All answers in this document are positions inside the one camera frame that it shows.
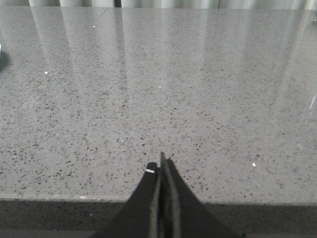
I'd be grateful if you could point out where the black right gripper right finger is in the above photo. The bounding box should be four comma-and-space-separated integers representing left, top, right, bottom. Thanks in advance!
160, 152, 242, 238

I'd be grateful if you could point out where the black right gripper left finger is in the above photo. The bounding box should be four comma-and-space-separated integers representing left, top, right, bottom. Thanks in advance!
92, 162, 159, 238

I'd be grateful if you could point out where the white pleated curtain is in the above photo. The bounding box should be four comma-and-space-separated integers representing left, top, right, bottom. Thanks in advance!
28, 0, 317, 10

